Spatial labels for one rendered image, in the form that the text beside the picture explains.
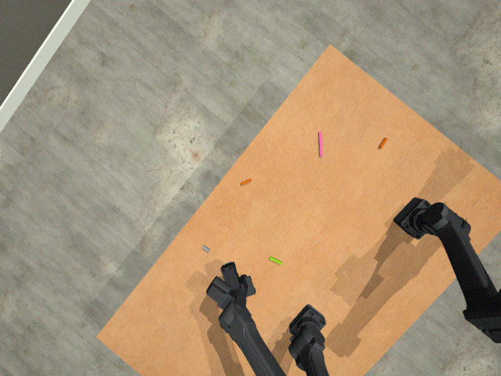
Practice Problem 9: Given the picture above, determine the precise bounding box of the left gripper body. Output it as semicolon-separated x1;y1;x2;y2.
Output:
232;275;256;297

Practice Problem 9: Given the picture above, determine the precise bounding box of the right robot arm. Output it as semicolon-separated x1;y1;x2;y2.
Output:
399;199;501;343

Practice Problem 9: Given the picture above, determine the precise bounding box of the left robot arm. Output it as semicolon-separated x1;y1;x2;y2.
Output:
206;262;329;376

